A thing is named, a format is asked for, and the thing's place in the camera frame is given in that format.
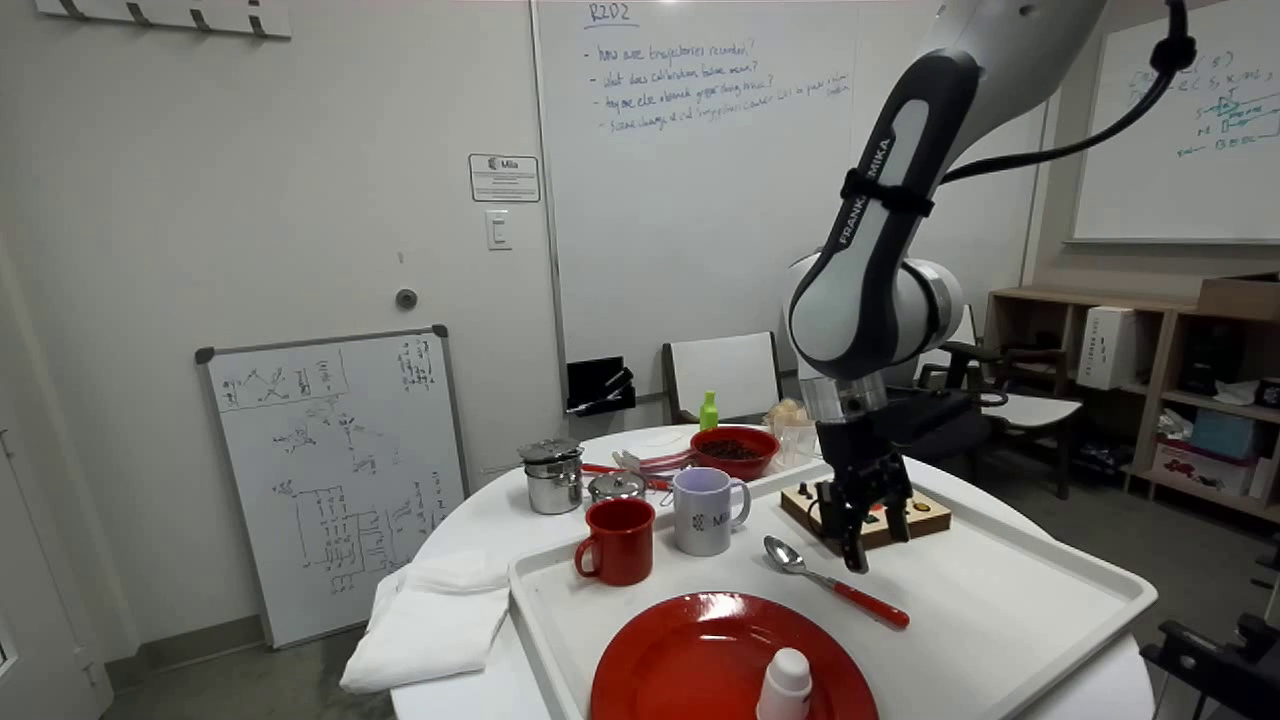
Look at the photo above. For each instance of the red plate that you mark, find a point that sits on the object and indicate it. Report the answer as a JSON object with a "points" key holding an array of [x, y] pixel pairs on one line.
{"points": [[694, 662]]}

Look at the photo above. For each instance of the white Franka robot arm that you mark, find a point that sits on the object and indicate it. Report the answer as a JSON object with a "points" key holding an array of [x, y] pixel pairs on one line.
{"points": [[866, 215]]}

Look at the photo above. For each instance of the red and white box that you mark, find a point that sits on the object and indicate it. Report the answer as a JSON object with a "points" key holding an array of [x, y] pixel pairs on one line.
{"points": [[1204, 471]]}

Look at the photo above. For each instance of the wooden busy board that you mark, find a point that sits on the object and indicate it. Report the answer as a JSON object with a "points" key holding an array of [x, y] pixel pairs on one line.
{"points": [[930, 513]]}

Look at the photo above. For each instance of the wooden shelf unit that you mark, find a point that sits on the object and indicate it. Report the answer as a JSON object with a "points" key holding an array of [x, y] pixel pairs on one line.
{"points": [[1161, 323]]}

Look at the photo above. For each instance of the small metal cup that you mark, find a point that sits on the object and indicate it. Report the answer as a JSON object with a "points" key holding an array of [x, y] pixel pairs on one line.
{"points": [[614, 489]]}

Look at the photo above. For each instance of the metal canister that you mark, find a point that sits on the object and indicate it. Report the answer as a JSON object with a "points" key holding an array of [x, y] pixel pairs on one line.
{"points": [[555, 481]]}

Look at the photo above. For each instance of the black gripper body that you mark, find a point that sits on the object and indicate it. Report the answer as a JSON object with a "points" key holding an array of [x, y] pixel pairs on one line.
{"points": [[861, 454]]}

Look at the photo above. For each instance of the black metal stand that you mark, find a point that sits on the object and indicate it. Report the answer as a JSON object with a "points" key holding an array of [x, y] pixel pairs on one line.
{"points": [[1214, 665]]}

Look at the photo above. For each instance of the white chair with black armrests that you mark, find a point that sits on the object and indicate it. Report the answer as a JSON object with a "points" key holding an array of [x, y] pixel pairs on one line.
{"points": [[1033, 409]]}

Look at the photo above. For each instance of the small leaning whiteboard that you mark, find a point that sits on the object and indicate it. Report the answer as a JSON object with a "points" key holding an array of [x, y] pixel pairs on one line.
{"points": [[335, 481]]}

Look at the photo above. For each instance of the teal box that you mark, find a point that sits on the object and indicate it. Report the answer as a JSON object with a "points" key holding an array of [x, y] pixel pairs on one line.
{"points": [[1224, 434]]}

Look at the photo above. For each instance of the small white bottle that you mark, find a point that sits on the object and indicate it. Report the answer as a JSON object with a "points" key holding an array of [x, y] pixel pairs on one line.
{"points": [[785, 685]]}

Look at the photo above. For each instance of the white chair with wooden frame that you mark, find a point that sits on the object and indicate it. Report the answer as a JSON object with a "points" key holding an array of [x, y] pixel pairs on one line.
{"points": [[723, 374]]}

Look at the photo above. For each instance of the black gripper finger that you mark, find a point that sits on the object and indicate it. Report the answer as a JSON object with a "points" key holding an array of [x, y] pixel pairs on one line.
{"points": [[843, 532], [896, 504]]}

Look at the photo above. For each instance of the green bottle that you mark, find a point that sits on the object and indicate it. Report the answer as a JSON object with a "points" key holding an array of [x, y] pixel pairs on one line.
{"points": [[711, 413]]}

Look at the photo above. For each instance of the black wall file holder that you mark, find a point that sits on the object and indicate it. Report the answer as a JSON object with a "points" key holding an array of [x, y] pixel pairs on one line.
{"points": [[600, 385]]}

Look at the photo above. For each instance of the white wall sign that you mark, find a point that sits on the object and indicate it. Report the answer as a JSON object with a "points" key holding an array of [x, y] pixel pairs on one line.
{"points": [[503, 176]]}

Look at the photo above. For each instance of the wall coat hook rail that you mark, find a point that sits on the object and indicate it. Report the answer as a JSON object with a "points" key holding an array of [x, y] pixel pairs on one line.
{"points": [[163, 14]]}

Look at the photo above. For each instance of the round door lock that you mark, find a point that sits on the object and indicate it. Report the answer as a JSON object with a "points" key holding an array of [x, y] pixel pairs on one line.
{"points": [[407, 297]]}

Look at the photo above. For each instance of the red bowl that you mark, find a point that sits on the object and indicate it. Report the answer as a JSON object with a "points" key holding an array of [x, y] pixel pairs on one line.
{"points": [[732, 454]]}

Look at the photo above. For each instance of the white tray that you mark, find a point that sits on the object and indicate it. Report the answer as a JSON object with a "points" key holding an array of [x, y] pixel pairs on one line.
{"points": [[1013, 612]]}

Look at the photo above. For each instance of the red mug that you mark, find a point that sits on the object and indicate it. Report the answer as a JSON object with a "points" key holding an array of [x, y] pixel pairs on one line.
{"points": [[623, 545]]}

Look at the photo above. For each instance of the white box on shelf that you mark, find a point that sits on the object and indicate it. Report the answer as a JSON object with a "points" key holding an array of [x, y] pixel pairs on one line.
{"points": [[1107, 345]]}

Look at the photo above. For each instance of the white mug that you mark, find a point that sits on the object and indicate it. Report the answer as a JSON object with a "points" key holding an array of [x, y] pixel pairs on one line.
{"points": [[700, 513]]}

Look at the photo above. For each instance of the clear plastic measuring cup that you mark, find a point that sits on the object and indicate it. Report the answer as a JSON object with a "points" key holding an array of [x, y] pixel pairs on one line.
{"points": [[793, 431]]}

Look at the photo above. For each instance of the white folded cloth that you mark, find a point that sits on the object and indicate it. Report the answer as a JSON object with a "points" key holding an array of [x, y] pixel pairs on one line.
{"points": [[425, 623]]}

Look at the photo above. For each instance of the white light switch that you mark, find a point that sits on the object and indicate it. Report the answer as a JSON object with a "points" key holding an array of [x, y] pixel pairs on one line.
{"points": [[498, 229]]}

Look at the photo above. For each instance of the cardboard box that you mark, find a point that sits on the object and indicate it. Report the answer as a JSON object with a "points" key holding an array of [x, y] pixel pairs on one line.
{"points": [[1241, 297]]}

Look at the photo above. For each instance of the wall whiteboard green writing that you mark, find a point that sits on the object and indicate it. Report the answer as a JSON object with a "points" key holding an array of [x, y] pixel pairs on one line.
{"points": [[1173, 184]]}

